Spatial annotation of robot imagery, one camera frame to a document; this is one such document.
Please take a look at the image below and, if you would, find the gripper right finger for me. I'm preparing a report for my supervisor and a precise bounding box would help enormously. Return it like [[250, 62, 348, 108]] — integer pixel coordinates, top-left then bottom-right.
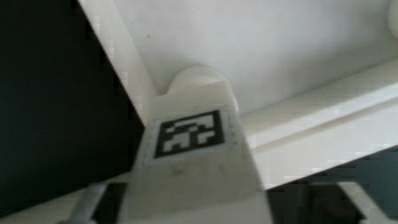
[[268, 182, 388, 224]]

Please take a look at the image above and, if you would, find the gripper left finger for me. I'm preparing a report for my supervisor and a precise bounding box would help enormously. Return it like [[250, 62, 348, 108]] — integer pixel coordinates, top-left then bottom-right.
[[56, 182, 127, 224]]

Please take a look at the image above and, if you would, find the white square tabletop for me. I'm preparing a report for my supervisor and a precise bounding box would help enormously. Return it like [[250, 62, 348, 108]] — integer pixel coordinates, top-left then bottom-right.
[[76, 0, 398, 151]]

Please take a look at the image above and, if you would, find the white front fence bar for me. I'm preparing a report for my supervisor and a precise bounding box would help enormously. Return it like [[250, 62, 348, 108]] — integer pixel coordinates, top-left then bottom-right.
[[0, 101, 398, 224]]

